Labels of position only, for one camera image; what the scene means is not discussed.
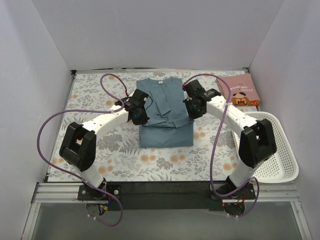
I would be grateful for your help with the blue t shirt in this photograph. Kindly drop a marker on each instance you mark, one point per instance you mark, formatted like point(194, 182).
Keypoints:
point(169, 125)

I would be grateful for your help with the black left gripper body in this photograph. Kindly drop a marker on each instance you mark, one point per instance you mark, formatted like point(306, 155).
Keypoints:
point(141, 118)

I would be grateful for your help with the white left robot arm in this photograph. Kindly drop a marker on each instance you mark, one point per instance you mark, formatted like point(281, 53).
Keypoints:
point(78, 147)

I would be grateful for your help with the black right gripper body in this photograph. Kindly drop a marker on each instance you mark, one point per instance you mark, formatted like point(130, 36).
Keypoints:
point(191, 109)

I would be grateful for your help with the floral table mat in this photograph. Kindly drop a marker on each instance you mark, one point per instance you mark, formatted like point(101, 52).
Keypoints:
point(119, 156)

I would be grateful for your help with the folded pink t shirt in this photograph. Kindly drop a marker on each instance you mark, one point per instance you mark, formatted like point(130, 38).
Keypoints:
point(243, 91)

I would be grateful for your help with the white perforated plastic basket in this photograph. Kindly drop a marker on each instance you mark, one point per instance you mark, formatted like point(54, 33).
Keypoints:
point(282, 166)

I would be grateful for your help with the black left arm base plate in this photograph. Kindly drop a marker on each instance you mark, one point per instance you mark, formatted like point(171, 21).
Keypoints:
point(100, 192)

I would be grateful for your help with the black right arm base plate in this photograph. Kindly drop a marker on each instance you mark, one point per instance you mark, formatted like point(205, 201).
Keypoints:
point(236, 205)

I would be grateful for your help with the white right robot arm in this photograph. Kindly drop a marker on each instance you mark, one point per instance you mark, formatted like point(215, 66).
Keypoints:
point(257, 140)

